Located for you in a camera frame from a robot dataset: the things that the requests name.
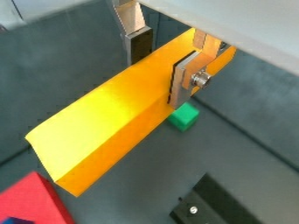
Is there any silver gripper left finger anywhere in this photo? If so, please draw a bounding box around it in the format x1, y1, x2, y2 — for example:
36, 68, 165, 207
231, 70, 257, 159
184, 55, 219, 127
112, 0, 153, 66

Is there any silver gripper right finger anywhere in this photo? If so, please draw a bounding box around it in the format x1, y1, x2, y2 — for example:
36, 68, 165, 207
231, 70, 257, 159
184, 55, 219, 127
168, 29, 220, 109

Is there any long yellow block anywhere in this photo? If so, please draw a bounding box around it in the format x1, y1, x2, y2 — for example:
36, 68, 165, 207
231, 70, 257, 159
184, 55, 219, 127
25, 29, 236, 196

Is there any red board with slots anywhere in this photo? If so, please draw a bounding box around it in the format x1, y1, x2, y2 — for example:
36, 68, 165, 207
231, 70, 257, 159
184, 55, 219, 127
0, 171, 74, 224

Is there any green stepped block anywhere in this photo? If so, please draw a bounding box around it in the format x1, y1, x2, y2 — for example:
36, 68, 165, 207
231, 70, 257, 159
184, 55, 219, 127
166, 102, 200, 131

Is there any black metal bracket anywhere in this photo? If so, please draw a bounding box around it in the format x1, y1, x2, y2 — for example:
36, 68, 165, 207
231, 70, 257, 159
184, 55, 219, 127
169, 173, 263, 224

